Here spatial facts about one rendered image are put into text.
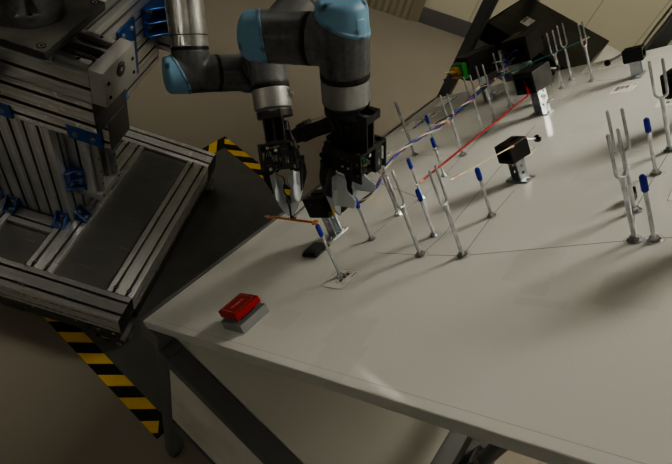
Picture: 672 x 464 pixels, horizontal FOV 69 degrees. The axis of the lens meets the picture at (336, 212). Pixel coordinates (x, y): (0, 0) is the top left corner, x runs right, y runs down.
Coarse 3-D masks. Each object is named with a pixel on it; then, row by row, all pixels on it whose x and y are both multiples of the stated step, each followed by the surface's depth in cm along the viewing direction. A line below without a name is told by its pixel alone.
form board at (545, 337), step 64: (448, 128) 130; (512, 128) 110; (576, 128) 96; (640, 128) 85; (384, 192) 106; (448, 192) 93; (512, 192) 82; (576, 192) 74; (640, 192) 67; (256, 256) 102; (320, 256) 90; (384, 256) 80; (448, 256) 72; (512, 256) 66; (576, 256) 60; (640, 256) 56; (192, 320) 87; (320, 320) 70; (384, 320) 64; (448, 320) 59; (512, 320) 55; (576, 320) 51; (640, 320) 48; (320, 384) 60; (384, 384) 54; (448, 384) 50; (512, 384) 47; (576, 384) 44; (640, 384) 41; (512, 448) 42; (576, 448) 39; (640, 448) 37
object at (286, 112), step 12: (288, 108) 96; (264, 120) 93; (276, 120) 95; (264, 132) 93; (276, 132) 96; (264, 144) 94; (276, 144) 96; (288, 144) 94; (264, 156) 100; (276, 156) 95; (288, 156) 94; (264, 168) 96; (276, 168) 95; (288, 168) 94
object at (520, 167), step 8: (512, 136) 85; (520, 136) 83; (536, 136) 86; (504, 144) 83; (512, 144) 82; (520, 144) 82; (528, 144) 83; (496, 152) 84; (504, 152) 85; (512, 152) 82; (520, 152) 82; (528, 152) 83; (504, 160) 83; (512, 160) 82; (520, 160) 84; (512, 168) 85; (520, 168) 84; (512, 176) 86; (520, 176) 84; (528, 176) 85
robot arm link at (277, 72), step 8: (248, 64) 95; (256, 64) 93; (264, 64) 93; (272, 64) 93; (280, 64) 94; (248, 72) 97; (256, 72) 94; (264, 72) 93; (272, 72) 94; (280, 72) 94; (256, 80) 94; (264, 80) 94; (272, 80) 94; (280, 80) 94; (288, 80) 97; (256, 88) 94
